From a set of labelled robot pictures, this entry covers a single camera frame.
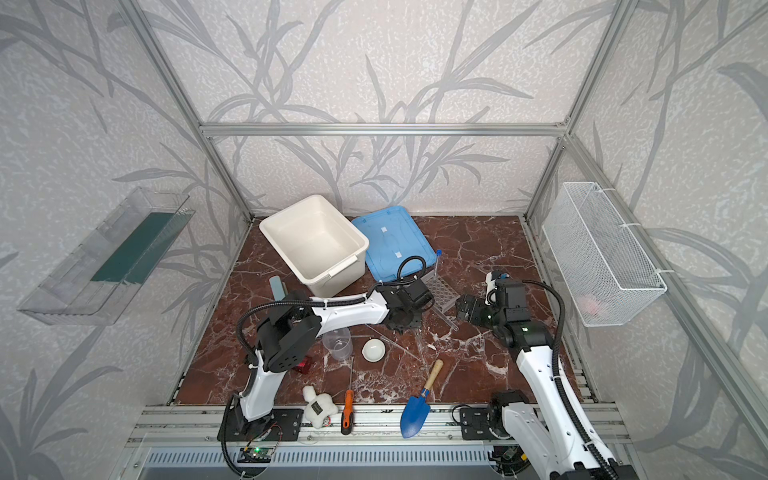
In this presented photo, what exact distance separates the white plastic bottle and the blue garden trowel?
7.0 inches

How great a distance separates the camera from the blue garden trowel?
2.46 ft

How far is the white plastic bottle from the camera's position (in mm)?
737
